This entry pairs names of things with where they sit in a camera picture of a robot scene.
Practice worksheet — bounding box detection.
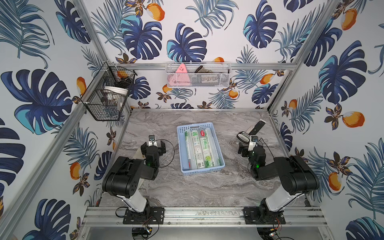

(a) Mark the plastic wrap roll barcode label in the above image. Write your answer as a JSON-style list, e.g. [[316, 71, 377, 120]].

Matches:
[[185, 130, 197, 170]]

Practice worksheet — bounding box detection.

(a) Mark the plastic wrap roll green text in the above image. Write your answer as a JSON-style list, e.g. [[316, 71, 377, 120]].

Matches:
[[191, 130, 205, 169]]

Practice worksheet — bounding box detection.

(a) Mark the plastic wrap roll red label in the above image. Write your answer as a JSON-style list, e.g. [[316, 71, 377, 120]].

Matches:
[[199, 130, 215, 168]]

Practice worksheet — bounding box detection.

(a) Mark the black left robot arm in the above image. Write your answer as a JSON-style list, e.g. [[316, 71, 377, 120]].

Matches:
[[102, 141, 166, 225]]

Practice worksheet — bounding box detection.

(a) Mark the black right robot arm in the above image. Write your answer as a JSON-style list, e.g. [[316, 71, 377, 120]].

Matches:
[[238, 143, 320, 225]]

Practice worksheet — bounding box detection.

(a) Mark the light blue plastic basket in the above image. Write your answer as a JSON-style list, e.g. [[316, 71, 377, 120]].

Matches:
[[177, 123, 226, 175]]

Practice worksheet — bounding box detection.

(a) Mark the dark item in white basket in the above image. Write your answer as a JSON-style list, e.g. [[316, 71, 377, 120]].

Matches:
[[190, 66, 232, 88]]

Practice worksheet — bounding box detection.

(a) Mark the pink triangular item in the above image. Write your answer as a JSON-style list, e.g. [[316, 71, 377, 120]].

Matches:
[[168, 63, 192, 88]]

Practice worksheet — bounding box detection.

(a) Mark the white container in wire basket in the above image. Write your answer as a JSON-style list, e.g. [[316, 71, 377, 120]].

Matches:
[[104, 86, 128, 111]]

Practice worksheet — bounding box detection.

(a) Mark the black wire wall basket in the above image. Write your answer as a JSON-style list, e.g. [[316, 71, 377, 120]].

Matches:
[[80, 62, 137, 122]]

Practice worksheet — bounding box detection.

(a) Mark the white wire wall basket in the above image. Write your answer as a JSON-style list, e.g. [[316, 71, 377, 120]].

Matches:
[[165, 62, 232, 89]]

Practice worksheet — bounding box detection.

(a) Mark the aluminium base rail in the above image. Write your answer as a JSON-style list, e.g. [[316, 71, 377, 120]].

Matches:
[[82, 207, 328, 228]]

